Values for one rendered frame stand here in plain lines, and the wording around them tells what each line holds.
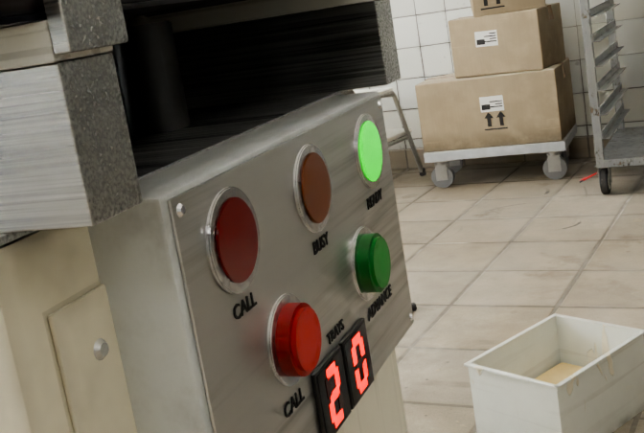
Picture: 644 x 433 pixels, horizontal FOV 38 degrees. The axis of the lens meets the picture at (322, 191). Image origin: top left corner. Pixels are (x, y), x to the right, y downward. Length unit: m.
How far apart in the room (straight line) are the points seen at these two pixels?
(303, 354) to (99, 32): 0.16
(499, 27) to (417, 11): 0.66
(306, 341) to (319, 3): 0.23
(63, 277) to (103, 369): 0.04
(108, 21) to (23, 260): 0.08
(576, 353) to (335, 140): 1.66
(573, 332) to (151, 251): 1.78
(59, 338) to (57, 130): 0.07
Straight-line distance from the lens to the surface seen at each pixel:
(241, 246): 0.35
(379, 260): 0.47
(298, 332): 0.37
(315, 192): 0.41
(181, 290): 0.32
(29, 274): 0.30
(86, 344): 0.32
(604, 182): 3.66
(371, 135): 0.49
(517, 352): 1.99
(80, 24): 0.27
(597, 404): 1.86
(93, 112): 0.28
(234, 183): 0.35
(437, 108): 4.05
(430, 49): 4.55
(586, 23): 3.54
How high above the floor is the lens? 0.89
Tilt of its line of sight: 12 degrees down
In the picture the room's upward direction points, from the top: 9 degrees counter-clockwise
